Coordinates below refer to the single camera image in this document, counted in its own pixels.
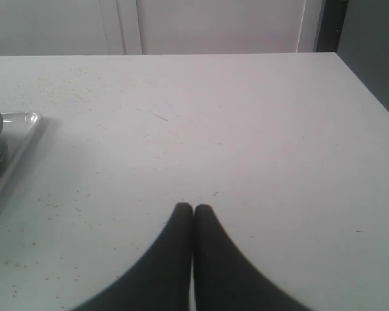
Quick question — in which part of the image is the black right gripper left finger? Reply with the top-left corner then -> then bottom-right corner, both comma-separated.
75,203 -> 193,310

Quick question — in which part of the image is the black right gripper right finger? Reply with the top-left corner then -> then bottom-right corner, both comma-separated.
193,204 -> 308,310

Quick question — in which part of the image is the white plastic tray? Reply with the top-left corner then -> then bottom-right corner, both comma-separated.
0,111 -> 42,194

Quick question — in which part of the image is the white cabinet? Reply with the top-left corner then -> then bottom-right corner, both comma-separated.
0,0 -> 324,56

